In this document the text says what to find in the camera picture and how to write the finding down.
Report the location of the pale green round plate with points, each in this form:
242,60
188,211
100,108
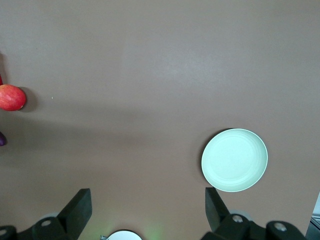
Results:
235,160

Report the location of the red apple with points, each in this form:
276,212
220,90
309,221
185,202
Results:
11,97

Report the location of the brown table cover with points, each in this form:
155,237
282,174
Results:
150,75

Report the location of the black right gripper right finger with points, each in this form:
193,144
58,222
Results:
217,215

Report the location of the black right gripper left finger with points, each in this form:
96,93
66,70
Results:
75,212

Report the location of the long purple eggplant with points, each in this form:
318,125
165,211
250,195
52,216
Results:
2,139

